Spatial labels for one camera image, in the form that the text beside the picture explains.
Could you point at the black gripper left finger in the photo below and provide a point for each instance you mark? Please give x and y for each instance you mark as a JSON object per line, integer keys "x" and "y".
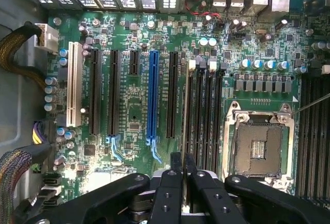
{"x": 167, "y": 198}

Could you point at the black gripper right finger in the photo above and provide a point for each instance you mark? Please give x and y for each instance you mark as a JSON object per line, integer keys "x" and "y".
{"x": 214, "y": 200}

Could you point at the black RAM slot white latch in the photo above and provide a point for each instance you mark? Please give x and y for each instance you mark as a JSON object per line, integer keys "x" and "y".
{"x": 190, "y": 100}
{"x": 208, "y": 121}

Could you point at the long black expansion slot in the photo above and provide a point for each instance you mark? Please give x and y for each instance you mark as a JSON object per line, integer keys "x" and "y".
{"x": 95, "y": 92}
{"x": 114, "y": 92}
{"x": 172, "y": 95}

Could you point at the blue expansion slot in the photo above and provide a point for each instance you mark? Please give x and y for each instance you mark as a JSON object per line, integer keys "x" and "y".
{"x": 153, "y": 92}

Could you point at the short black expansion slot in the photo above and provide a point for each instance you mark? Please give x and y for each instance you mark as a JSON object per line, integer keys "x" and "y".
{"x": 134, "y": 63}

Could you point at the white PCI expansion slot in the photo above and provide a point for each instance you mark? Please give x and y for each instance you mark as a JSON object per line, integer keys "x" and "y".
{"x": 74, "y": 85}

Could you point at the metal CPU socket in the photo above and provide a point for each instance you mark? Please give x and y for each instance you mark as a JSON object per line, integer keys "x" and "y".
{"x": 257, "y": 144}

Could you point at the green motherboard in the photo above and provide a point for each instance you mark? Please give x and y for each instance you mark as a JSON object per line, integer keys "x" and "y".
{"x": 134, "y": 100}

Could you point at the thin metal locking lever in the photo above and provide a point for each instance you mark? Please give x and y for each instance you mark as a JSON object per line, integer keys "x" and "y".
{"x": 309, "y": 104}

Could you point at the silver cylindrical capacitor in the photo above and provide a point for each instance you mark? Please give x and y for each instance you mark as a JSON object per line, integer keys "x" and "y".
{"x": 50, "y": 81}
{"x": 49, "y": 98}
{"x": 269, "y": 65}
{"x": 203, "y": 41}
{"x": 49, "y": 106}
{"x": 243, "y": 64}
{"x": 50, "y": 89}
{"x": 282, "y": 65}
{"x": 212, "y": 41}
{"x": 256, "y": 64}

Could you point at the grey metal PC case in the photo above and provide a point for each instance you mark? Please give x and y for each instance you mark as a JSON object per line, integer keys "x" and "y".
{"x": 15, "y": 100}

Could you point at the white power connector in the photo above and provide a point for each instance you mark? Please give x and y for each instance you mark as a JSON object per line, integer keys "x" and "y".
{"x": 49, "y": 37}

